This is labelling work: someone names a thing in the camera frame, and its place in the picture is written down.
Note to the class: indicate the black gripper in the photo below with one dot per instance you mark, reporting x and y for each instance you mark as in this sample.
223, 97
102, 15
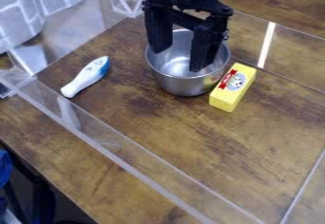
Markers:
207, 37

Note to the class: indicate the white and blue toy fish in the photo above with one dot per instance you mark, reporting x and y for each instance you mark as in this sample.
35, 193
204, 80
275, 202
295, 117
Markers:
89, 76

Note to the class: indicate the yellow butter block toy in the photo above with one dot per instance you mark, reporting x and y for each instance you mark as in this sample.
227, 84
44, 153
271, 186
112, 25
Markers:
232, 87

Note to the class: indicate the blue object at edge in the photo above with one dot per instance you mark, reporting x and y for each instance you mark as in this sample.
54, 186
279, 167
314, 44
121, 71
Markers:
6, 171

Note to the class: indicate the clear acrylic barrier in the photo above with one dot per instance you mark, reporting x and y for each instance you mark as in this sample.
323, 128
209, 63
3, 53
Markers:
147, 158

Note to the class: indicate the silver metal pot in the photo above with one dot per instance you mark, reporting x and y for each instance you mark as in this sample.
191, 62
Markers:
169, 66

